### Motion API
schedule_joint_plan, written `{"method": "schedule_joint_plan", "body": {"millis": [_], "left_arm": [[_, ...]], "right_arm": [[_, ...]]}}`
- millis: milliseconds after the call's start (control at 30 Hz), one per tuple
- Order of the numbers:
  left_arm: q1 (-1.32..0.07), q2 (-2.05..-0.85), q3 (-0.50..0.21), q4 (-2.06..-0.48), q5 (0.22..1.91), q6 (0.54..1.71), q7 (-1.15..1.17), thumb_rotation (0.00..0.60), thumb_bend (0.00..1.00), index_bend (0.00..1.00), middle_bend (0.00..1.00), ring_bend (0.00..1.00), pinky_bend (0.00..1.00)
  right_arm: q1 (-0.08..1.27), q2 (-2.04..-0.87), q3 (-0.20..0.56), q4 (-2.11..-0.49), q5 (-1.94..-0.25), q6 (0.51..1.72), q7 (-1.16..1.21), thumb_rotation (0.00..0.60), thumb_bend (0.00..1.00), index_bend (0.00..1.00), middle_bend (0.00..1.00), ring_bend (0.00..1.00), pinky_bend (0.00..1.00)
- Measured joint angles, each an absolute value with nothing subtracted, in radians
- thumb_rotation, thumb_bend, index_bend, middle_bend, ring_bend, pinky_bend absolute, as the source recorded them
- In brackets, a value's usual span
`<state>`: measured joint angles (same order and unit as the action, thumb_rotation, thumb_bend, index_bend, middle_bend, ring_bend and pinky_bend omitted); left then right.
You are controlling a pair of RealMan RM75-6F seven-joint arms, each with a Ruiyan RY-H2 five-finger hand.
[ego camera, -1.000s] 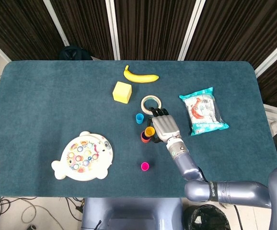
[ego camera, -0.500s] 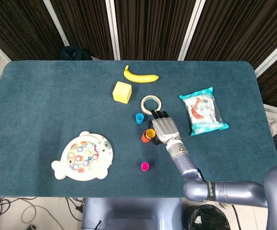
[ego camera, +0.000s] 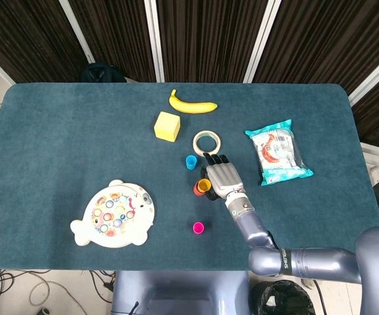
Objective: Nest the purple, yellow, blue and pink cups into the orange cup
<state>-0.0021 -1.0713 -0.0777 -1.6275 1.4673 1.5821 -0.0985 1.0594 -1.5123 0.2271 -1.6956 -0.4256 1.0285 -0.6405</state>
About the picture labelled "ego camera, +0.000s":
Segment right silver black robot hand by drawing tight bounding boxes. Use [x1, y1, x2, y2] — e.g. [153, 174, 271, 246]
[199, 152, 246, 201]

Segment yellow plastic cup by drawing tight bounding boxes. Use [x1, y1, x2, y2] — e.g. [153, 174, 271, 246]
[197, 178, 212, 194]

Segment beige masking tape roll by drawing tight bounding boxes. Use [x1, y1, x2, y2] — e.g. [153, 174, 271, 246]
[192, 130, 222, 157]

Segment teal clear snack bag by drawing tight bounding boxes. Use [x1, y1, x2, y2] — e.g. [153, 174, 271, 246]
[244, 119, 315, 187]

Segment yellow foam cube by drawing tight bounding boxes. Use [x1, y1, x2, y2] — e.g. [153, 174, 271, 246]
[153, 111, 181, 142]

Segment yellow banana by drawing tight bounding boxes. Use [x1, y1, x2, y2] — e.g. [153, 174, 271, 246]
[169, 89, 218, 114]

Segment blue grey robot torso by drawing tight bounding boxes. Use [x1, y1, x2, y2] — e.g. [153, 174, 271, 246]
[110, 269, 251, 315]

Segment white fish whack toy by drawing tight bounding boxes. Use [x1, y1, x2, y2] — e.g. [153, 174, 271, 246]
[70, 178, 154, 249]

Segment black trash bin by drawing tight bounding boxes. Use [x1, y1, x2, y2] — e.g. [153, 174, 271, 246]
[251, 280, 315, 315]

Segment dark blue backpack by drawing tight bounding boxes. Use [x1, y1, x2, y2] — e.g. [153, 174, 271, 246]
[79, 62, 128, 83]

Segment teal felt table cover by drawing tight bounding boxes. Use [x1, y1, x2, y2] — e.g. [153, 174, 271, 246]
[0, 82, 379, 272]

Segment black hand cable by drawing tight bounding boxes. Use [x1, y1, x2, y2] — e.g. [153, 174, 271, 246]
[267, 229, 281, 252]

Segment white floor cable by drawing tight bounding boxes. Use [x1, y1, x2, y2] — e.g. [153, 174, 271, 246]
[28, 278, 79, 306]

